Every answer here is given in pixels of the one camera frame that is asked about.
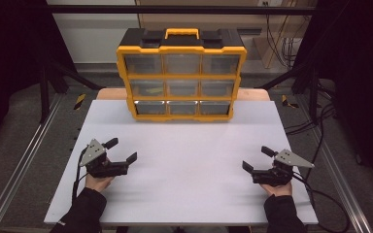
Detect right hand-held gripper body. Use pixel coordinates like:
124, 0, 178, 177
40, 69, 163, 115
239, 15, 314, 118
252, 149, 316, 187

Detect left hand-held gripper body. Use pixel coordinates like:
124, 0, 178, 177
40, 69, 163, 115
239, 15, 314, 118
79, 138, 130, 179

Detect clear organizer drawer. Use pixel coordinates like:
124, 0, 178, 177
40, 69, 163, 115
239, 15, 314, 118
129, 79, 165, 98

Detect yellow black organizer cabinet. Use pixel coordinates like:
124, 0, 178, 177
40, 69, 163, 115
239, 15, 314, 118
115, 27, 248, 123

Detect person's left hand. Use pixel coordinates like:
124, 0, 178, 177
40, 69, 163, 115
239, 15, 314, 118
85, 158, 116, 193

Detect person's right hand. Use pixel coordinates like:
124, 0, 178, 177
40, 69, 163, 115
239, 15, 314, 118
259, 163, 293, 198

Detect black yellow striped tape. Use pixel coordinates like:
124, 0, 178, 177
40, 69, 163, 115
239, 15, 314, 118
281, 94, 299, 110
73, 93, 86, 111

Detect white table board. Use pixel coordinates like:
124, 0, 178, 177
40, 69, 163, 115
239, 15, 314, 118
43, 99, 319, 226

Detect black metal stand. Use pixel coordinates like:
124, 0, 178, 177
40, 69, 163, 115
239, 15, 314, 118
258, 61, 320, 124
38, 59, 105, 124

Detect grid of clear plastic bins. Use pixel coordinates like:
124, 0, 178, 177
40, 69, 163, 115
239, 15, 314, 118
123, 53, 242, 117

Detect left hand-held gripper cable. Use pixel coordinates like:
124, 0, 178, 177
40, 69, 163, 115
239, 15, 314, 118
72, 147, 90, 202

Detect hand-held gripper cable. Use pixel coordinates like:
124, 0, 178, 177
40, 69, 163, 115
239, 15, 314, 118
72, 147, 90, 202
292, 173, 351, 233

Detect black floor cables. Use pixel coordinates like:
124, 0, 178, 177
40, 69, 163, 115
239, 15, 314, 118
285, 81, 338, 183

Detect aluminium rail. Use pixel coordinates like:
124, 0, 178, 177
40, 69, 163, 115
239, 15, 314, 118
0, 93, 64, 233
292, 96, 373, 233

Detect right hand-held gripper cable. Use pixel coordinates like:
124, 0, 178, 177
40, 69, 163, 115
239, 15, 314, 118
292, 173, 351, 233

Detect hanging black cables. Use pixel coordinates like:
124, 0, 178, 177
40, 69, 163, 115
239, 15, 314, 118
265, 14, 302, 69

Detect black horizontal frame bar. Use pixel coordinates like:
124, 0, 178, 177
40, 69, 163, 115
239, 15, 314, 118
45, 4, 319, 16

